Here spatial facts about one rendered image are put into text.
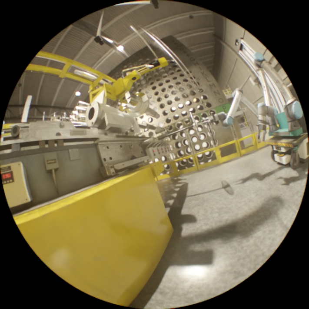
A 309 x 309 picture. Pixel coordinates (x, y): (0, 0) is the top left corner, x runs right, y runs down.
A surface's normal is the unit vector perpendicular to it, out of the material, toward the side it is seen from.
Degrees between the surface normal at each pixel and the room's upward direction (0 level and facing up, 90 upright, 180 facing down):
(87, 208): 90
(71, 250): 90
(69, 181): 90
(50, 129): 90
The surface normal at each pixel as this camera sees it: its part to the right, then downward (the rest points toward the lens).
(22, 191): 0.85, -0.30
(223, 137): -0.40, 0.12
